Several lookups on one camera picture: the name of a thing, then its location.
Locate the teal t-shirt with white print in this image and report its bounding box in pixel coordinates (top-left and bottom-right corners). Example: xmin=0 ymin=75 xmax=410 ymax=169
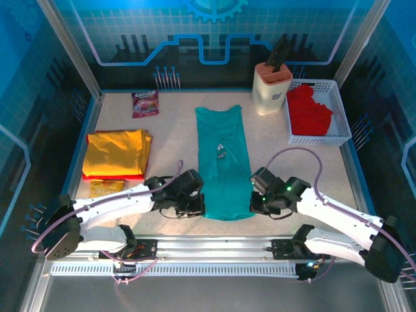
xmin=194 ymin=104 xmax=255 ymax=222

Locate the yellow snack bag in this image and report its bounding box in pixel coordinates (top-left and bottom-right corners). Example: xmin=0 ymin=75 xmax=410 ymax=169
xmin=89 ymin=178 xmax=126 ymax=199

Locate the red crumpled t-shirt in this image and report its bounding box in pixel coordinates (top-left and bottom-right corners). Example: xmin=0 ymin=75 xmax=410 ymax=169
xmin=285 ymin=84 xmax=335 ymax=137

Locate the purple candy bag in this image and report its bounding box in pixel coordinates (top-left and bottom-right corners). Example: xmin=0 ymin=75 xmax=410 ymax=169
xmin=131 ymin=90 xmax=161 ymax=119

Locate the cream knife block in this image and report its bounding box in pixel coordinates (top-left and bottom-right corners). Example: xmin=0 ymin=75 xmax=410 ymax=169
xmin=252 ymin=62 xmax=294 ymax=116

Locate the white plastic basket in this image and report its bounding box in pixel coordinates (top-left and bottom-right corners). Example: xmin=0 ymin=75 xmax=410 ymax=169
xmin=281 ymin=79 xmax=354 ymax=146

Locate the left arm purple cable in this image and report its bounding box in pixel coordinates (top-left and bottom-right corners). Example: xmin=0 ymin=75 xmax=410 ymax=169
xmin=31 ymin=159 xmax=185 ymax=287

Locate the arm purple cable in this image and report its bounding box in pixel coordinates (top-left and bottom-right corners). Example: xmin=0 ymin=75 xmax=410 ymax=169
xmin=266 ymin=148 xmax=416 ymax=283
xmin=31 ymin=159 xmax=185 ymax=287

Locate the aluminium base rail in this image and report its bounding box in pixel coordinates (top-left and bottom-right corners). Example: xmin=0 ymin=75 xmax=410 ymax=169
xmin=42 ymin=234 xmax=391 ymax=263

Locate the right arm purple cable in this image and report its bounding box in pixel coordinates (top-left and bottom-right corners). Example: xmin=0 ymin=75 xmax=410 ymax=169
xmin=266 ymin=148 xmax=416 ymax=283

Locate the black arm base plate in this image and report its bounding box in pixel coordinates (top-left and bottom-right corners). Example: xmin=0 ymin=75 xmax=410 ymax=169
xmin=271 ymin=238 xmax=332 ymax=261
xmin=98 ymin=239 xmax=163 ymax=261

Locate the white slotted cable duct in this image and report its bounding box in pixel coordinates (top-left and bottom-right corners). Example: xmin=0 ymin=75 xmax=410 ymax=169
xmin=50 ymin=263 xmax=302 ymax=278

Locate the black-handled knife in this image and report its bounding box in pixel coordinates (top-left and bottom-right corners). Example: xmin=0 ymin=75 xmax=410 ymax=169
xmin=272 ymin=40 xmax=294 ymax=73
xmin=265 ymin=34 xmax=287 ymax=68

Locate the aluminium frame post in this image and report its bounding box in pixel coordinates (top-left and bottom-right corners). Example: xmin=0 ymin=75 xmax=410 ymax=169
xmin=331 ymin=0 xmax=393 ymax=89
xmin=34 ymin=0 xmax=105 ymax=101

